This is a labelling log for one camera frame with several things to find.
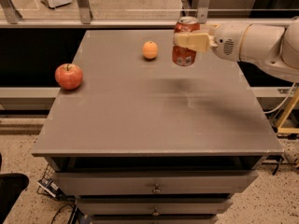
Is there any red apple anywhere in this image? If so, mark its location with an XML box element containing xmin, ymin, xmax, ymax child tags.
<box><xmin>55</xmin><ymin>63</ymin><xmax>83</xmax><ymax>90</ymax></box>

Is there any red coke can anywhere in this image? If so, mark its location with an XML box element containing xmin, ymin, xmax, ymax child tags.
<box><xmin>172</xmin><ymin>16</ymin><xmax>200</xmax><ymax>66</ymax></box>

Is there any black floor cable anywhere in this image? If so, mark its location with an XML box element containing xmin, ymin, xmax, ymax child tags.
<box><xmin>50</xmin><ymin>203</ymin><xmax>78</xmax><ymax>224</ymax></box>

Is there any metal window railing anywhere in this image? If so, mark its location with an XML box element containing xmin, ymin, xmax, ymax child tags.
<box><xmin>0</xmin><ymin>0</ymin><xmax>299</xmax><ymax>28</ymax></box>

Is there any yellow metal frame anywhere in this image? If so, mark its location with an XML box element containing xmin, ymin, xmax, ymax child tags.
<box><xmin>275</xmin><ymin>90</ymin><xmax>299</xmax><ymax>134</ymax></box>

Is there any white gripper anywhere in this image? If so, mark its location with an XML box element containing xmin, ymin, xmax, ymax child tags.
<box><xmin>174</xmin><ymin>22</ymin><xmax>249</xmax><ymax>62</ymax></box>

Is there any top grey drawer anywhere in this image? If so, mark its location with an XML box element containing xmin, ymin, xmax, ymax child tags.
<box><xmin>52</xmin><ymin>171</ymin><xmax>258</xmax><ymax>196</ymax></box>

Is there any orange fruit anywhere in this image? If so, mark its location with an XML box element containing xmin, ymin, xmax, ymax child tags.
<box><xmin>142</xmin><ymin>41</ymin><xmax>158</xmax><ymax>60</ymax></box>

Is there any middle grey drawer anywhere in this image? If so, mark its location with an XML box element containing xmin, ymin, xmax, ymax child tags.
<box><xmin>77</xmin><ymin>198</ymin><xmax>232</xmax><ymax>216</ymax></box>

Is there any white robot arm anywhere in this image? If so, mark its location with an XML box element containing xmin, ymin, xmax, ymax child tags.
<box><xmin>174</xmin><ymin>21</ymin><xmax>299</xmax><ymax>83</ymax></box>

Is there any wire basket on floor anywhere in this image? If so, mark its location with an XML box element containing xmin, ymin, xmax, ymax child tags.
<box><xmin>37</xmin><ymin>165</ymin><xmax>64</xmax><ymax>201</ymax></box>

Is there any bottom grey drawer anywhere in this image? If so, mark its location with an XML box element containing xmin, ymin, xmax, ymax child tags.
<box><xmin>92</xmin><ymin>216</ymin><xmax>218</xmax><ymax>224</ymax></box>

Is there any grey drawer cabinet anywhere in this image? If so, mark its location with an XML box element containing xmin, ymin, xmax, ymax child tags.
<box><xmin>31</xmin><ymin>29</ymin><xmax>285</xmax><ymax>224</ymax></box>

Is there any black chair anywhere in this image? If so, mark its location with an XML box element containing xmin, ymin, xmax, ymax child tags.
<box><xmin>0</xmin><ymin>152</ymin><xmax>30</xmax><ymax>222</ymax></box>

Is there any grey drawer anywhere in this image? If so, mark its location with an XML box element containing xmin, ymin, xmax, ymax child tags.
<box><xmin>92</xmin><ymin>216</ymin><xmax>218</xmax><ymax>224</ymax></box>
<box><xmin>52</xmin><ymin>171</ymin><xmax>258</xmax><ymax>196</ymax></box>
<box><xmin>77</xmin><ymin>198</ymin><xmax>232</xmax><ymax>216</ymax></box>

